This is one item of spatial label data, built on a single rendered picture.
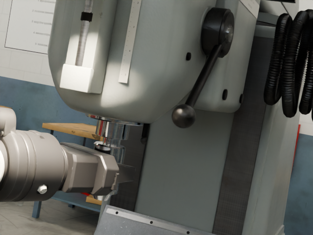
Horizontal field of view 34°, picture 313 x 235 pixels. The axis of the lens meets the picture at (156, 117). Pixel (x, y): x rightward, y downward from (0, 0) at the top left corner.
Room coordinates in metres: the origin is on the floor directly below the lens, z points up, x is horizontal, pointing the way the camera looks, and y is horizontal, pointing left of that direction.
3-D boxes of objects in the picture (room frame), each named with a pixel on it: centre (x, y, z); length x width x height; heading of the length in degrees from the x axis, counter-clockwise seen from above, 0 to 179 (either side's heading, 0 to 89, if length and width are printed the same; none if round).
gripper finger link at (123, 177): (0.73, 0.04, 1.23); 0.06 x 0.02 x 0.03; 138
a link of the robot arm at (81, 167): (0.68, 0.12, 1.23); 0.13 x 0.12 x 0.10; 48
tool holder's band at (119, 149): (0.75, 0.06, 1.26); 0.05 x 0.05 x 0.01
